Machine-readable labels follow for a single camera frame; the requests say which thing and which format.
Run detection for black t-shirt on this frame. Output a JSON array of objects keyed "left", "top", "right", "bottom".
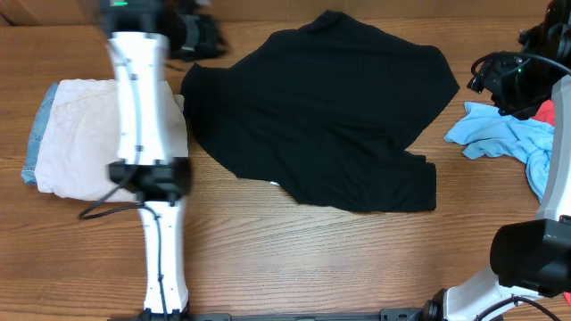
[{"left": 181, "top": 11, "right": 459, "bottom": 212}]

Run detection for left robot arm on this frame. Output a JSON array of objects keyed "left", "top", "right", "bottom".
[{"left": 100, "top": 0, "right": 228, "bottom": 320}]

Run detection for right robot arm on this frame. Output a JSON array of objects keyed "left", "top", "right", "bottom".
[{"left": 379, "top": 1, "right": 570, "bottom": 320}]

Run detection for red garment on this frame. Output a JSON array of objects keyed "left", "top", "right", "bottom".
[{"left": 532, "top": 100, "right": 556, "bottom": 126}]

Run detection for light blue garment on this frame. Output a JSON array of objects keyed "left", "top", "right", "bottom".
[{"left": 444, "top": 102, "right": 555, "bottom": 200}]

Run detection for folded beige garment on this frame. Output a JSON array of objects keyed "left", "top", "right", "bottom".
[{"left": 34, "top": 78, "right": 191, "bottom": 203}]

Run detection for folded blue jeans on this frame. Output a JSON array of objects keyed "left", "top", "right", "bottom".
[{"left": 21, "top": 83, "right": 59, "bottom": 185}]

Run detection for right black cable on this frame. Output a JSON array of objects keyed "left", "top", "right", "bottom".
[{"left": 470, "top": 51, "right": 571, "bottom": 93}]

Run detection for black cable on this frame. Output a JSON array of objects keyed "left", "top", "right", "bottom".
[
  {"left": 79, "top": 162, "right": 169, "bottom": 320},
  {"left": 470, "top": 51, "right": 571, "bottom": 93}
]

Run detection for left black cable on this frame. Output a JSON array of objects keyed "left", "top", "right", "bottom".
[{"left": 79, "top": 162, "right": 169, "bottom": 320}]

